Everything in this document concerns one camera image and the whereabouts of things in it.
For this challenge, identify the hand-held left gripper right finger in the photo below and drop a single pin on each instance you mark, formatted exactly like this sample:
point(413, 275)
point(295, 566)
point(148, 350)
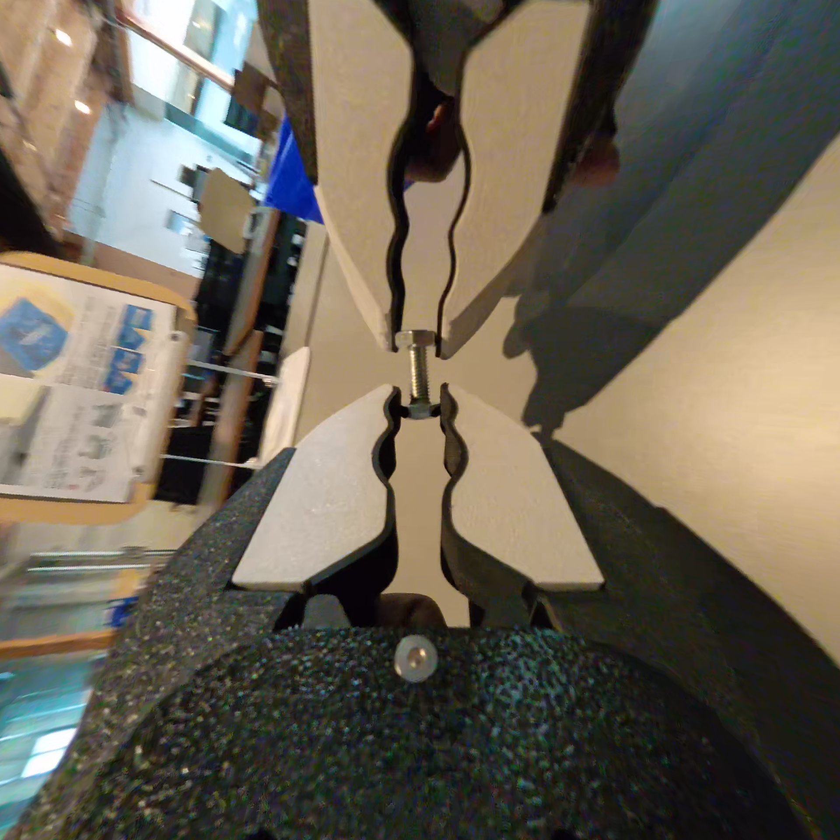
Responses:
point(519, 505)

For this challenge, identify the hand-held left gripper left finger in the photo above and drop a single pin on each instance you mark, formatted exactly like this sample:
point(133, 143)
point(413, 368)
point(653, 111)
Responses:
point(322, 505)

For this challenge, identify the silver metal bolt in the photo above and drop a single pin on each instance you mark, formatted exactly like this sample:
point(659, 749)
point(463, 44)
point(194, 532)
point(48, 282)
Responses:
point(418, 368)

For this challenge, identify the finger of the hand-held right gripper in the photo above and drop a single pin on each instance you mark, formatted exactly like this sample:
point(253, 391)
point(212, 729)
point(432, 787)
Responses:
point(355, 131)
point(519, 145)

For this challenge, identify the beige chair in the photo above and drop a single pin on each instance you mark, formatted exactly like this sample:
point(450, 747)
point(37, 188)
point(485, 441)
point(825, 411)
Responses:
point(226, 210)

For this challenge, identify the person's right hand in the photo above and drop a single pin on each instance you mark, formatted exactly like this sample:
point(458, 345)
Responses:
point(433, 145)

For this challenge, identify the blue plastic storage bin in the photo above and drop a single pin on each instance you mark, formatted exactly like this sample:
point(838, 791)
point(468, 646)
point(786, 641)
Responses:
point(295, 177)

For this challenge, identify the printed poster sheet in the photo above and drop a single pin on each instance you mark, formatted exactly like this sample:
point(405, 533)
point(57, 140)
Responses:
point(79, 381)

